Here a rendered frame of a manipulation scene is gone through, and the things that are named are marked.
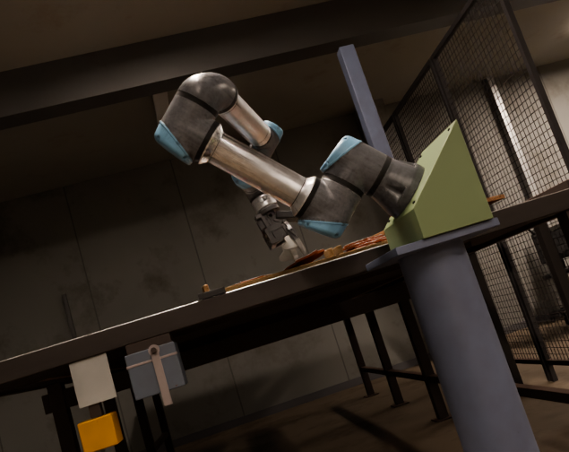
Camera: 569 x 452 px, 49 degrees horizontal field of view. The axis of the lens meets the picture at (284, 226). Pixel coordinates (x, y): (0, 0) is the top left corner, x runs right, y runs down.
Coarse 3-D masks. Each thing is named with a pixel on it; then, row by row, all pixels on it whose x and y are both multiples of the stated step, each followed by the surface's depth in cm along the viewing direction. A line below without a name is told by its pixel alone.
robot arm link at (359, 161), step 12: (348, 144) 157; (360, 144) 159; (336, 156) 157; (348, 156) 157; (360, 156) 157; (372, 156) 157; (384, 156) 159; (324, 168) 160; (336, 168) 158; (348, 168) 157; (360, 168) 157; (372, 168) 157; (336, 180) 157; (348, 180) 156; (360, 180) 157; (372, 180) 157; (360, 192) 159
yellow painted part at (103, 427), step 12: (96, 408) 166; (96, 420) 162; (108, 420) 162; (84, 432) 161; (96, 432) 161; (108, 432) 161; (120, 432) 167; (84, 444) 160; (96, 444) 161; (108, 444) 161
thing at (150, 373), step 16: (160, 336) 169; (128, 352) 167; (144, 352) 166; (160, 352) 166; (176, 352) 166; (128, 368) 165; (144, 368) 165; (160, 368) 165; (176, 368) 166; (144, 384) 164; (160, 384) 164; (176, 384) 165
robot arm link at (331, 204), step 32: (192, 96) 152; (160, 128) 153; (192, 128) 152; (192, 160) 156; (224, 160) 155; (256, 160) 155; (288, 192) 156; (320, 192) 156; (352, 192) 157; (320, 224) 156
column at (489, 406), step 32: (480, 224) 149; (384, 256) 153; (416, 256) 153; (448, 256) 151; (416, 288) 154; (448, 288) 150; (448, 320) 149; (480, 320) 149; (448, 352) 149; (480, 352) 147; (448, 384) 151; (480, 384) 146; (512, 384) 149; (480, 416) 146; (512, 416) 145; (480, 448) 146; (512, 448) 144
